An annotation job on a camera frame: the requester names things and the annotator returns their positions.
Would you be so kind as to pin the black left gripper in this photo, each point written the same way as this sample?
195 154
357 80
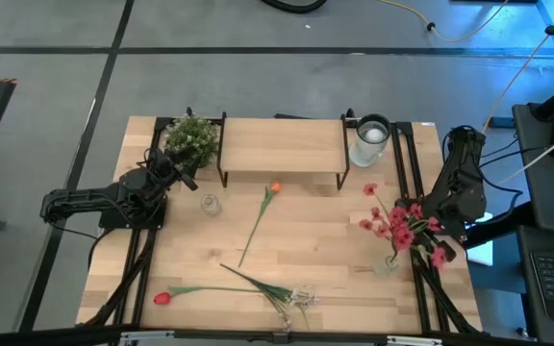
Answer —
166 165

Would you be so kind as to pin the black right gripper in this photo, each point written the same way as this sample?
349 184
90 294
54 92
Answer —
443 226

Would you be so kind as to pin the small round glass vase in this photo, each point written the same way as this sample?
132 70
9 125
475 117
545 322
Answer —
211 205

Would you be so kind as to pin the red artificial flower bunch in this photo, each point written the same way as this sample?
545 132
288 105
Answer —
402 230

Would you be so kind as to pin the small ribbed glass vase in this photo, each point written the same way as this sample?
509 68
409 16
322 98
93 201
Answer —
385 265

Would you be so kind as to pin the orange artificial tulip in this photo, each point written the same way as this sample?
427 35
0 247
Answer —
262 211

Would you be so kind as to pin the red artificial tulip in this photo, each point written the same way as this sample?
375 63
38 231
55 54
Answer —
162 298

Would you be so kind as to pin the white artificial flower bunch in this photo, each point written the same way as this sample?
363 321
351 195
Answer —
277 294

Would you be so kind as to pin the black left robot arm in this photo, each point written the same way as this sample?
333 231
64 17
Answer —
80 199

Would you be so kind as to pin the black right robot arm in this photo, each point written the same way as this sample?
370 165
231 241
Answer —
457 182

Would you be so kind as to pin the wooden shelf riser black legs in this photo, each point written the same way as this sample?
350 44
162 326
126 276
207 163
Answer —
282 144

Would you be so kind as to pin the white paper sheet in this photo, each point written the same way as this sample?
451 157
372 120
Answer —
481 252

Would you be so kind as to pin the green potted plant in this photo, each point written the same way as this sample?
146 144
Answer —
191 139

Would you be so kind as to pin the black desk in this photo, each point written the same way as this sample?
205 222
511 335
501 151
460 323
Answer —
541 202

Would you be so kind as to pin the large glass jar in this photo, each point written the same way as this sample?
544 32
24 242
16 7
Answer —
369 141

